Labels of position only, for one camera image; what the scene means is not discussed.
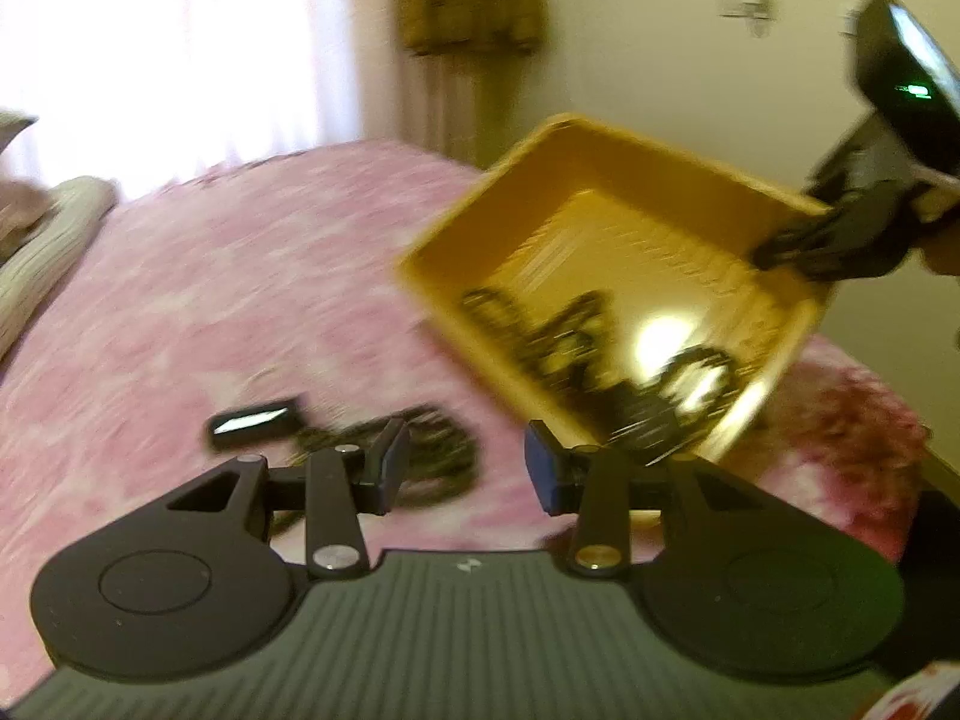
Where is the pink floral blanket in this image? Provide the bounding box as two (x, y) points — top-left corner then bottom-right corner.
(0, 136), (935, 698)

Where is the green pillow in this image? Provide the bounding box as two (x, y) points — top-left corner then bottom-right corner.
(0, 111), (38, 158)

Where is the white sheer curtain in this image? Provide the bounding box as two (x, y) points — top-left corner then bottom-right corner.
(0, 0), (398, 200)

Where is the brown bead bracelet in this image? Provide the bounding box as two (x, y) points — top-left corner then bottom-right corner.
(459, 286), (530, 338)

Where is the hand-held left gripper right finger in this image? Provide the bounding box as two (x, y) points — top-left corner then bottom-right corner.
(525, 420), (758, 580)

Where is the black wristwatch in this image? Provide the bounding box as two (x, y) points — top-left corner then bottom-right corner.
(607, 345), (740, 458)

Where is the red and white cloth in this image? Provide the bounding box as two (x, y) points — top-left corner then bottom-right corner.
(866, 664), (960, 720)

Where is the green striped quilt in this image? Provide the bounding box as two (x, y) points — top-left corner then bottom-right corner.
(0, 176), (119, 361)

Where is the dark wooden bead necklace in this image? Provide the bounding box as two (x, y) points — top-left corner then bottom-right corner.
(274, 405), (481, 503)

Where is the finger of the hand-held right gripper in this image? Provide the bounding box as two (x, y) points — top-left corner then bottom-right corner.
(750, 180), (927, 282)

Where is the black rectangular case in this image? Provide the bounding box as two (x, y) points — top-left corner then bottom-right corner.
(208, 399), (302, 452)

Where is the yellow plastic tray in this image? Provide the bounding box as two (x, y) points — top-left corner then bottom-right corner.
(395, 112), (835, 466)

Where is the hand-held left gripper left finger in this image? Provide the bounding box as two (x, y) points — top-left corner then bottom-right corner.
(165, 416), (412, 582)

